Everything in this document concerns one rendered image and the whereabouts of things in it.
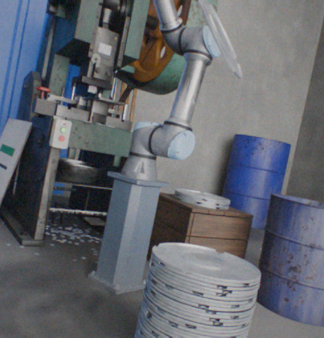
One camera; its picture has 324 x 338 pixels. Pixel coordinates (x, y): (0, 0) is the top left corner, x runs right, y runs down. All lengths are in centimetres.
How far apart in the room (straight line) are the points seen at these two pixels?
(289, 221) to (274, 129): 332
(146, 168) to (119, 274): 43
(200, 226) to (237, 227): 23
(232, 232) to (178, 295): 103
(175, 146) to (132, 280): 57
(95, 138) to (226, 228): 82
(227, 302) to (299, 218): 82
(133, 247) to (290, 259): 65
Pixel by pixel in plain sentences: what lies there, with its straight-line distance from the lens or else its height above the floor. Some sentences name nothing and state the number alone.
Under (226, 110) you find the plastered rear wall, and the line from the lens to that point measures 443.
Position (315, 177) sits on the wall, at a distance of 509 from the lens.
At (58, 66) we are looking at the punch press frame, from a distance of 247.
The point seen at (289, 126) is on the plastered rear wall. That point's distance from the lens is 519.
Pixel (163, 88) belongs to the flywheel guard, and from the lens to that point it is 242.
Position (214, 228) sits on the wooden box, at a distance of 188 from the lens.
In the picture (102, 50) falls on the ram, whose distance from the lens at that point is 230.
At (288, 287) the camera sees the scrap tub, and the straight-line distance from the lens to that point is 177.
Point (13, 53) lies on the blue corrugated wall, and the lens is 335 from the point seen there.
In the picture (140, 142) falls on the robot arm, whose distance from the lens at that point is 156.
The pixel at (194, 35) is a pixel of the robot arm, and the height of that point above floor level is 104.
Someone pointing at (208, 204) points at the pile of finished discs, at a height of 37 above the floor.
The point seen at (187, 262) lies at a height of 31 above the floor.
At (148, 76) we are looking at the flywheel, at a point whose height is 100.
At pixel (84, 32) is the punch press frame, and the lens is 222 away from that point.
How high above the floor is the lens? 59
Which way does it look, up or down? 3 degrees down
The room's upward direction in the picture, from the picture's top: 11 degrees clockwise
